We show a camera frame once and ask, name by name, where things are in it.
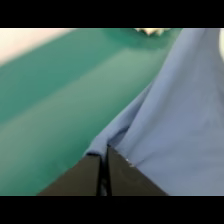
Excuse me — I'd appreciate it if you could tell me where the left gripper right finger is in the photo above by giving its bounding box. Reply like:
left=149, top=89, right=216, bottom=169
left=106, top=145, right=169, bottom=197

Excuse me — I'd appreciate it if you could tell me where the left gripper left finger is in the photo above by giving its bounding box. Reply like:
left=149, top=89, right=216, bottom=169
left=37, top=154, right=102, bottom=197

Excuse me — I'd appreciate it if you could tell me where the blue shirt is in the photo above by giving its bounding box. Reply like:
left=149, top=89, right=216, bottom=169
left=83, top=28, right=224, bottom=197

